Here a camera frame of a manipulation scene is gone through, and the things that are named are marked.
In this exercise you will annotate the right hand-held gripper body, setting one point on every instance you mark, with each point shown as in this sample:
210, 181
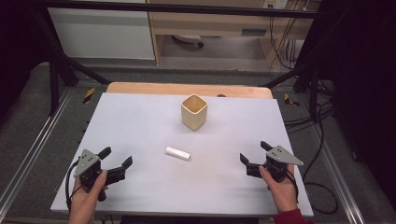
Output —
278, 161

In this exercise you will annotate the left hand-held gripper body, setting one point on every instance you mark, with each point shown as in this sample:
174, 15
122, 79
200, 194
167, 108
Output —
88, 161

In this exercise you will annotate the white cylinder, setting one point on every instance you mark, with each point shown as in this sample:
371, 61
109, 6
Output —
177, 153

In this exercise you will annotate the beige square cup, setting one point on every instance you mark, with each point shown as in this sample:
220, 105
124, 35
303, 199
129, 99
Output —
194, 113

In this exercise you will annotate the person's right hand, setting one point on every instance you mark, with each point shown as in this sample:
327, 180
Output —
280, 191

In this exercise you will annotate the person's left hand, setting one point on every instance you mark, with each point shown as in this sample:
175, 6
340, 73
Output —
85, 199

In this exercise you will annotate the yellow black floor tape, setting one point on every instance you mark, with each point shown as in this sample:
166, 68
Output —
89, 95
289, 100

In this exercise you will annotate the black metal stand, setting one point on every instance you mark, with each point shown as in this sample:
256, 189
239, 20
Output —
306, 71
59, 65

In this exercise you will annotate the white cabinet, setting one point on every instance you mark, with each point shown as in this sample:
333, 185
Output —
99, 34

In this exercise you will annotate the office chair base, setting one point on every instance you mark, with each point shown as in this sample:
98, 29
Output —
188, 39

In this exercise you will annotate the wooden desk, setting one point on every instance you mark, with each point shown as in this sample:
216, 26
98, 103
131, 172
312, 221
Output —
214, 23

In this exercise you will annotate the white power strip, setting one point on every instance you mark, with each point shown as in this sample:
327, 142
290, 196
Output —
275, 3

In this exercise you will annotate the aluminium floor rail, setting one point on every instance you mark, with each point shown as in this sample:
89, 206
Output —
34, 146
337, 180

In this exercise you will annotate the black metal frame bar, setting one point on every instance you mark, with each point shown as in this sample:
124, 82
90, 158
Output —
174, 8

